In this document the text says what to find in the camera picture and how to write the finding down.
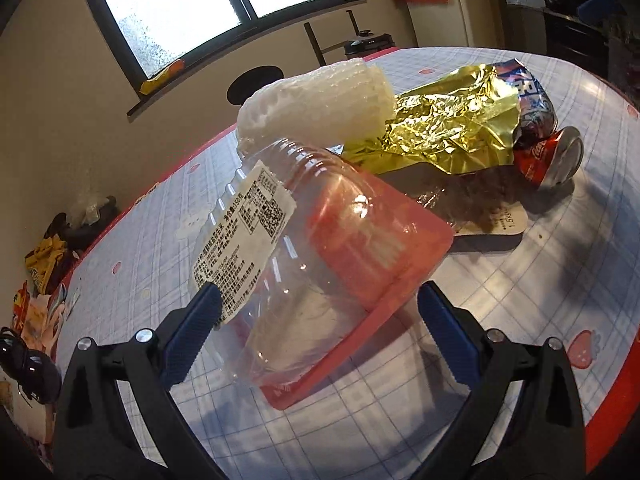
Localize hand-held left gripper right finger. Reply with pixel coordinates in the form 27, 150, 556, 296
416, 281, 588, 480

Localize dark window sill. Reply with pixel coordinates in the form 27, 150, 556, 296
126, 0, 368, 118

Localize yellow packet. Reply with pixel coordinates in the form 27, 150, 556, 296
140, 59, 186, 95

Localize black round back chair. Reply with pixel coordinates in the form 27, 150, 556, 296
226, 65, 291, 107

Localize red soda can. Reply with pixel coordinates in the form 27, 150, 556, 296
514, 126, 585, 192

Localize checked tablecloth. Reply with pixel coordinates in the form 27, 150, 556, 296
52, 47, 640, 480

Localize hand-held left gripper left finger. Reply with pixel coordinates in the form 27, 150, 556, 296
52, 282, 228, 480

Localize white bubble wrap roll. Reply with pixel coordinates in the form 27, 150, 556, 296
236, 58, 396, 158

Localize gold foil wrapper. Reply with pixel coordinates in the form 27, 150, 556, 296
345, 63, 523, 176

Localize black sunglasses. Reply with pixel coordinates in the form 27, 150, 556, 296
0, 327, 61, 403

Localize yellow snack packets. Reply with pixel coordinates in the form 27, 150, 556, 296
25, 240, 68, 293

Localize clear plastic bag with label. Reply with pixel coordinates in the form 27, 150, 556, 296
380, 160, 528, 238

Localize red translucent plastic tray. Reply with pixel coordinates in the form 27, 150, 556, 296
250, 160, 455, 409

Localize cream refrigerator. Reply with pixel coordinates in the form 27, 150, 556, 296
457, 0, 506, 48

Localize colourful printed packets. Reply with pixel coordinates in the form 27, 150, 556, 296
0, 280, 68, 461

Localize clear plastic bottle white label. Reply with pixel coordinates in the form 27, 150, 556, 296
192, 137, 416, 392

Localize crushed blue white can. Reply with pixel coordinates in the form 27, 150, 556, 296
492, 58, 560, 148

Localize dark framed window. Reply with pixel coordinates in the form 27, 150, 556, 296
75, 0, 368, 91

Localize brown pressure cooker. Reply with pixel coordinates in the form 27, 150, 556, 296
344, 30, 396, 58

